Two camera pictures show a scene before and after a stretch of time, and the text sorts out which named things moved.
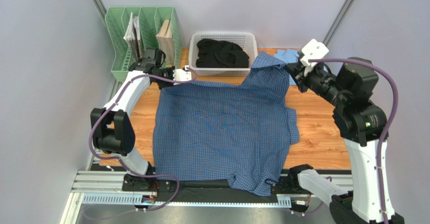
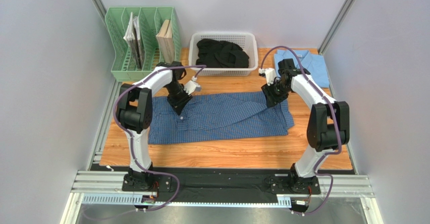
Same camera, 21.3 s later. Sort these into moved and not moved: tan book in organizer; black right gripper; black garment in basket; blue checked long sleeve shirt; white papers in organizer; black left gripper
Moved: black right gripper; black left gripper; blue checked long sleeve shirt
Not moved: tan book in organizer; white papers in organizer; black garment in basket
